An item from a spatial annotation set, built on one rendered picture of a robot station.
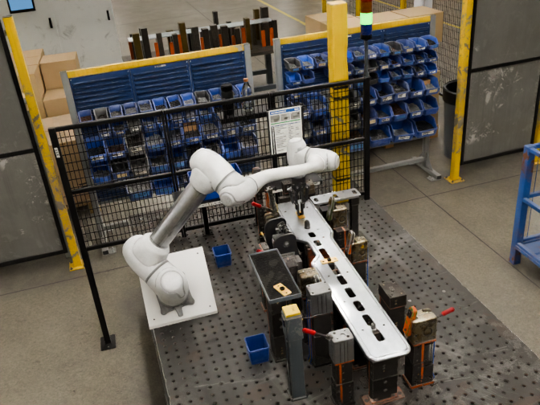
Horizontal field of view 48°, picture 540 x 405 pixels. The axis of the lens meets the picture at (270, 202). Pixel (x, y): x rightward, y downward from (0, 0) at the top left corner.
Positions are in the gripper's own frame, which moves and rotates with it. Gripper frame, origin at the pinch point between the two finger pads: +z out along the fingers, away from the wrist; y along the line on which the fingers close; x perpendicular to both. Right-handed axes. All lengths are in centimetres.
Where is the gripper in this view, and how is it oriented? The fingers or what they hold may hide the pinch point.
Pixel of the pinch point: (300, 208)
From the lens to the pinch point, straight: 334.4
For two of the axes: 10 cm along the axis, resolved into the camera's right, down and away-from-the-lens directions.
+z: 0.8, 8.8, 4.7
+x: -2.6, -4.4, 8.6
